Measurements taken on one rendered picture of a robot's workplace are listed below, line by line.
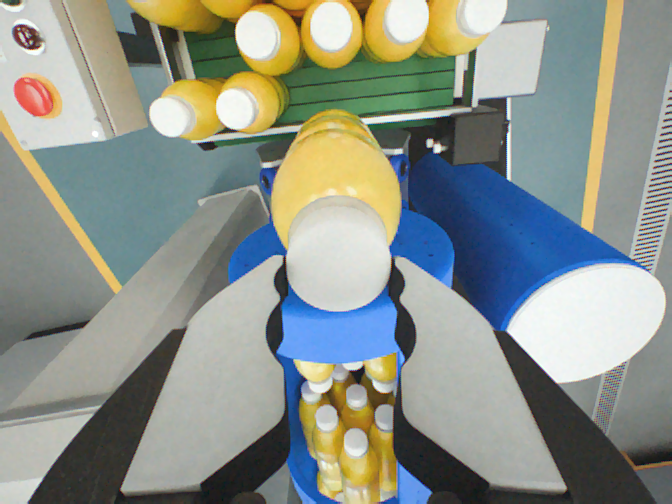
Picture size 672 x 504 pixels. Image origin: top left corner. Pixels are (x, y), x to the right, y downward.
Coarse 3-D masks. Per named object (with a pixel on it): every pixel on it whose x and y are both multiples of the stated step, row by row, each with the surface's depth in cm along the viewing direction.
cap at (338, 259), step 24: (312, 216) 12; (336, 216) 11; (360, 216) 12; (312, 240) 11; (336, 240) 11; (360, 240) 11; (384, 240) 12; (288, 264) 12; (312, 264) 12; (336, 264) 12; (360, 264) 12; (384, 264) 12; (312, 288) 12; (336, 288) 12; (360, 288) 12
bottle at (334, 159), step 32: (320, 128) 19; (352, 128) 19; (288, 160) 16; (320, 160) 14; (352, 160) 14; (384, 160) 16; (288, 192) 14; (320, 192) 13; (352, 192) 13; (384, 192) 14; (288, 224) 14; (384, 224) 13
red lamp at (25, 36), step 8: (16, 24) 29; (24, 24) 29; (16, 32) 29; (24, 32) 29; (32, 32) 29; (16, 40) 29; (24, 40) 29; (32, 40) 30; (24, 48) 30; (32, 48) 30
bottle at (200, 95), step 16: (192, 80) 38; (208, 80) 42; (224, 80) 47; (176, 96) 35; (192, 96) 36; (208, 96) 38; (192, 112) 36; (208, 112) 38; (192, 128) 36; (208, 128) 39; (224, 128) 46
